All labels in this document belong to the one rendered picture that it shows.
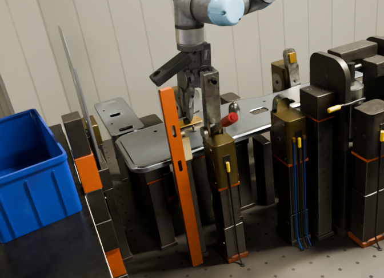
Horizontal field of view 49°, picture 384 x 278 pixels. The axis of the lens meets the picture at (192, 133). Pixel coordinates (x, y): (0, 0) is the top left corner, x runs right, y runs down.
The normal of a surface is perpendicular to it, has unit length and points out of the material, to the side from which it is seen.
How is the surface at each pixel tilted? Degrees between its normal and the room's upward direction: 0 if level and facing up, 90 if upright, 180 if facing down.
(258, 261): 0
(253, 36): 90
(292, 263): 0
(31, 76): 90
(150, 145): 0
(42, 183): 90
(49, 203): 90
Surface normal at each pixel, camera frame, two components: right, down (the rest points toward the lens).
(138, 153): -0.14, -0.88
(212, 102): 0.40, 0.51
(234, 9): 0.68, 0.28
